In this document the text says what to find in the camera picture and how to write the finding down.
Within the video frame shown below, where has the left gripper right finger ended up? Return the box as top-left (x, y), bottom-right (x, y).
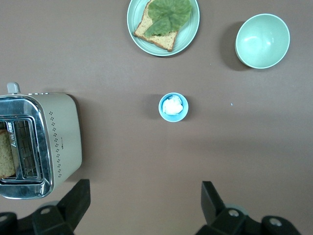
top-left (195, 181), bottom-right (263, 235)

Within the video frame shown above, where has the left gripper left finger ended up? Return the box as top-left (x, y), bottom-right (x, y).
top-left (31, 179), bottom-right (91, 235)

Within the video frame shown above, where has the blue plastic cup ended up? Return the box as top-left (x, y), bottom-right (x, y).
top-left (158, 92), bottom-right (189, 123)

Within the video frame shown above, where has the beige steel toaster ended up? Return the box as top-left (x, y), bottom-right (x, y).
top-left (0, 82), bottom-right (83, 200)

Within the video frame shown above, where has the brown toast slice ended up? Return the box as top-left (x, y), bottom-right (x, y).
top-left (0, 129), bottom-right (17, 179)

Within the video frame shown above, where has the white crumpled paper ball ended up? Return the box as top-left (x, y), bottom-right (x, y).
top-left (162, 95), bottom-right (184, 116)

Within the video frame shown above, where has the green bowl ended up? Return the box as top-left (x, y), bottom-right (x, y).
top-left (234, 13), bottom-right (291, 70)

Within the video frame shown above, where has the green round plate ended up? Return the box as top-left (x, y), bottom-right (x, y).
top-left (126, 0), bottom-right (201, 57)

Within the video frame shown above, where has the brown bread slice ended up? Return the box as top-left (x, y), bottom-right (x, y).
top-left (133, 0), bottom-right (179, 52)

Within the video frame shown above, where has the green lettuce leaf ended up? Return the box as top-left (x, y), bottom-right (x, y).
top-left (143, 0), bottom-right (193, 39)

